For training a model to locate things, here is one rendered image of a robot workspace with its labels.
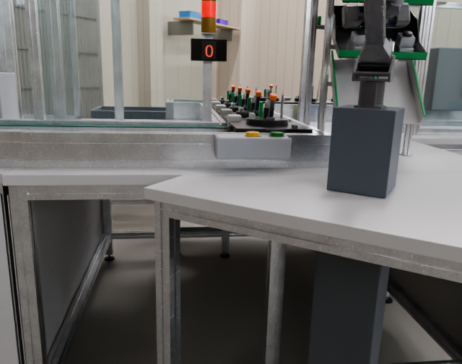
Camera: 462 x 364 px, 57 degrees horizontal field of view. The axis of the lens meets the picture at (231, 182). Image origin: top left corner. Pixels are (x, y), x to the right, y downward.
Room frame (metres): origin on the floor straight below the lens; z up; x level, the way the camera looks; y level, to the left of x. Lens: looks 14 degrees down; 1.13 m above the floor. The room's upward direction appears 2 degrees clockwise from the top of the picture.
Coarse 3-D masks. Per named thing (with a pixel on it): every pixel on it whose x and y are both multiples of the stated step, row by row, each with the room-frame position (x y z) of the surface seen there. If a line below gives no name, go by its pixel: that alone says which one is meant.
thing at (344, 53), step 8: (336, 8) 1.61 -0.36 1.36; (360, 8) 1.61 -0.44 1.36; (336, 16) 1.63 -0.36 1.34; (336, 24) 1.64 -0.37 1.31; (360, 24) 1.63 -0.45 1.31; (336, 32) 1.58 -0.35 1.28; (344, 32) 1.58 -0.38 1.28; (336, 40) 1.45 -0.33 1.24; (344, 40) 1.51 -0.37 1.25; (336, 48) 1.43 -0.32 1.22; (344, 48) 1.45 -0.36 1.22; (344, 56) 1.39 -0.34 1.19; (352, 56) 1.39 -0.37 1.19
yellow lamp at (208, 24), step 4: (204, 20) 1.51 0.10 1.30; (208, 20) 1.50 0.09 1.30; (212, 20) 1.51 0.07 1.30; (216, 20) 1.52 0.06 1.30; (204, 24) 1.51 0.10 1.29; (208, 24) 1.50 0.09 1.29; (212, 24) 1.51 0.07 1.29; (204, 28) 1.51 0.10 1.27; (208, 28) 1.50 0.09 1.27; (212, 28) 1.51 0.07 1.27; (212, 32) 1.51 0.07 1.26
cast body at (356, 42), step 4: (352, 32) 1.41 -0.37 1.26; (356, 32) 1.40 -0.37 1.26; (360, 32) 1.38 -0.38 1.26; (364, 32) 1.38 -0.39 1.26; (352, 36) 1.41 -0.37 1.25; (356, 36) 1.38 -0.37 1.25; (360, 36) 1.38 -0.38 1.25; (364, 36) 1.38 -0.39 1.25; (352, 40) 1.40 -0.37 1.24; (356, 40) 1.38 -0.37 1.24; (360, 40) 1.39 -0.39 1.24; (364, 40) 1.39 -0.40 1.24; (352, 44) 1.40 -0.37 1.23; (356, 44) 1.39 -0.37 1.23; (360, 44) 1.39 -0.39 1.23; (348, 48) 1.45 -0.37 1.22; (352, 48) 1.40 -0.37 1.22; (356, 48) 1.38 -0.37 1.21; (360, 48) 1.38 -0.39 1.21
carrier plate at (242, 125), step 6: (234, 126) 1.35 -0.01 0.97; (240, 126) 1.35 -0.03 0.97; (246, 126) 1.35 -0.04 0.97; (252, 126) 1.35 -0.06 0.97; (258, 126) 1.36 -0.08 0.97; (264, 126) 1.36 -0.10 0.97; (282, 126) 1.37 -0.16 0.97; (288, 126) 1.38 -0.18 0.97; (300, 126) 1.39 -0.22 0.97; (264, 132) 1.31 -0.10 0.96; (288, 132) 1.32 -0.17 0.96; (294, 132) 1.32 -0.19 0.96; (300, 132) 1.33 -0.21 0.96; (306, 132) 1.33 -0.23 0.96; (312, 132) 1.33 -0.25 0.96
